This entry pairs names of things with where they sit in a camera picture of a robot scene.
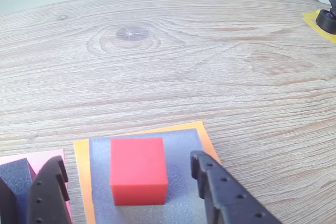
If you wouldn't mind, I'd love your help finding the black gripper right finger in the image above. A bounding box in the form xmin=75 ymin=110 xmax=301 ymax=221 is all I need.
xmin=190 ymin=150 xmax=284 ymax=224

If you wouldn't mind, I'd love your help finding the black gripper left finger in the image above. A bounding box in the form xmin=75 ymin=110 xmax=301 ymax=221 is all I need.
xmin=26 ymin=155 xmax=74 ymax=224

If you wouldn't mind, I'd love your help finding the medium black square block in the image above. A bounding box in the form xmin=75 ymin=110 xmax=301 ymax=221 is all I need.
xmin=0 ymin=157 xmax=38 ymax=224

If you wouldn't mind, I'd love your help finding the pink paper sheet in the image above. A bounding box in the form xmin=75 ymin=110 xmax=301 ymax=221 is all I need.
xmin=0 ymin=148 xmax=73 ymax=224

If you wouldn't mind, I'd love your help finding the large grey square block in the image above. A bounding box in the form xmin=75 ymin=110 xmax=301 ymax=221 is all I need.
xmin=89 ymin=128 xmax=208 ymax=224

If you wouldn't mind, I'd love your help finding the small red cube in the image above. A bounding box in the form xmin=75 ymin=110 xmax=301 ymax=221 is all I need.
xmin=110 ymin=137 xmax=169 ymax=207

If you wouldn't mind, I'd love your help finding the orange paper sheet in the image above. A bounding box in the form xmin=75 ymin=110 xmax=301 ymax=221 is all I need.
xmin=73 ymin=121 xmax=222 ymax=224

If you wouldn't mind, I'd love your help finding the yellow tape piece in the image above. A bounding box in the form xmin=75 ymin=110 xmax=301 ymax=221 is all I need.
xmin=301 ymin=8 xmax=336 ymax=44

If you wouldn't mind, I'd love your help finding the black camera stand foot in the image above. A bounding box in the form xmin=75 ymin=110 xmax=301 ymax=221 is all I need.
xmin=315 ymin=0 xmax=336 ymax=36

